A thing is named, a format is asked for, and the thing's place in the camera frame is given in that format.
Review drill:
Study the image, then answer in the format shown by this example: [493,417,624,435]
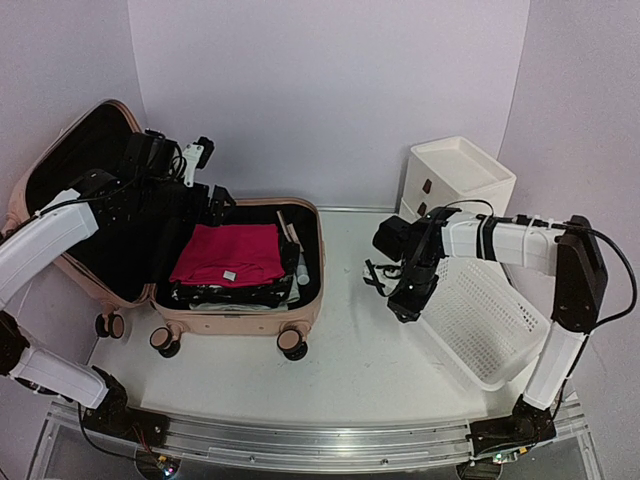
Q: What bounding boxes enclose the pink hard-shell suitcase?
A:
[1,100,325,361]

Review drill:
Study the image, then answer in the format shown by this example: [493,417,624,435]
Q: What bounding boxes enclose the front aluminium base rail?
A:
[44,394,586,469]

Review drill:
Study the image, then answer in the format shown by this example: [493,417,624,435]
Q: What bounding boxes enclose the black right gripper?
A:
[389,256,440,323]

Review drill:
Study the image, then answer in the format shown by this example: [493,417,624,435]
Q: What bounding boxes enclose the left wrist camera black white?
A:
[117,129,215,188]

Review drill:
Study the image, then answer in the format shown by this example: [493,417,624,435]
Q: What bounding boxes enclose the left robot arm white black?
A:
[1,265,228,463]

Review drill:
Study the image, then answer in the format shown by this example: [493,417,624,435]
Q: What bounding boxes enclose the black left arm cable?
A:
[77,404,151,461]

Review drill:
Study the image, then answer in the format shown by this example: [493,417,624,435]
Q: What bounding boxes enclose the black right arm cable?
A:
[424,199,640,326]

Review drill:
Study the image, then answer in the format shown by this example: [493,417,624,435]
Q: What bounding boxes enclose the pink wooden comb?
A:
[276,210,299,244]

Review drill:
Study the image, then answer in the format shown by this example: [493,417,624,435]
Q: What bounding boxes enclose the white three-drawer storage cabinet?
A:
[399,136,516,222]

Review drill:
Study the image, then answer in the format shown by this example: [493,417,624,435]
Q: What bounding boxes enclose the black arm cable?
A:
[77,404,151,461]
[424,199,640,326]

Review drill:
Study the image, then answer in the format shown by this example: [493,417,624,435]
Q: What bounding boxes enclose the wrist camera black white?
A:
[117,129,215,188]
[372,215,426,262]

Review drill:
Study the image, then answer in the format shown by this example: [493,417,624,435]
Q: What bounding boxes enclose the magenta t-shirt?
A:
[169,225,284,288]

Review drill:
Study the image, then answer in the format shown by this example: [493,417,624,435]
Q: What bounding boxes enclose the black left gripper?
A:
[137,175,236,227]

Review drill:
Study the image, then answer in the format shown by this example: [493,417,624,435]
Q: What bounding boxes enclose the small white tube bottle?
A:
[296,253,310,286]

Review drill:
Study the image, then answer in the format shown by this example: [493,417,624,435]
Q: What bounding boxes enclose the black white patterned garment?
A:
[169,239,301,310]

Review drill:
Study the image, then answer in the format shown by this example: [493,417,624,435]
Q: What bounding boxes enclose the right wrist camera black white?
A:
[372,215,426,262]

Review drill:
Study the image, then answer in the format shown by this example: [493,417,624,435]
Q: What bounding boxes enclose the white perforated plastic basket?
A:
[412,258,550,392]

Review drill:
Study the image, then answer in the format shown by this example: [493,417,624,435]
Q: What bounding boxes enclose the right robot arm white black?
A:
[363,206,608,450]

